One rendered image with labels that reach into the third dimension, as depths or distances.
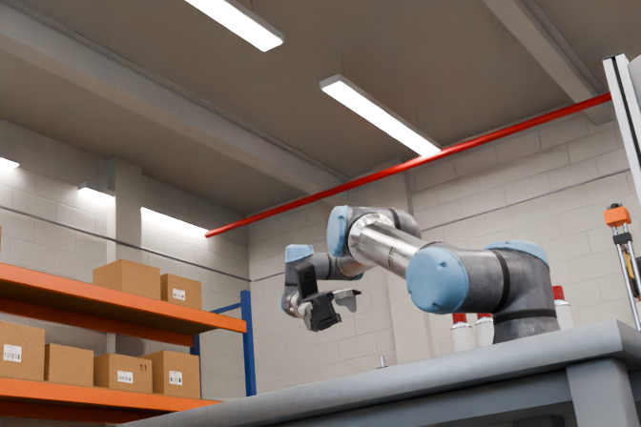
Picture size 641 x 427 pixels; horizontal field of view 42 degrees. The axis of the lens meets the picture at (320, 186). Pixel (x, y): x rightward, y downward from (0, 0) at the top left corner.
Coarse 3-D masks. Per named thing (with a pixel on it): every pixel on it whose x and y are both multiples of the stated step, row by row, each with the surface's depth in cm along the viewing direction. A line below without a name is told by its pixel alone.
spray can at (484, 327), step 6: (480, 318) 193; (486, 318) 192; (480, 324) 191; (486, 324) 191; (492, 324) 191; (480, 330) 191; (486, 330) 190; (492, 330) 190; (480, 336) 191; (486, 336) 190; (492, 336) 190; (480, 342) 190; (486, 342) 189
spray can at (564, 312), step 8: (552, 288) 185; (560, 288) 185; (560, 296) 184; (560, 304) 183; (568, 304) 183; (560, 312) 182; (568, 312) 182; (560, 320) 181; (568, 320) 181; (568, 328) 181
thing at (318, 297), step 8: (312, 296) 206; (320, 296) 204; (296, 304) 213; (312, 304) 204; (320, 304) 204; (328, 304) 205; (312, 312) 204; (320, 312) 204; (328, 312) 205; (312, 320) 205; (320, 320) 204; (328, 320) 204; (336, 320) 205; (312, 328) 207; (320, 328) 203
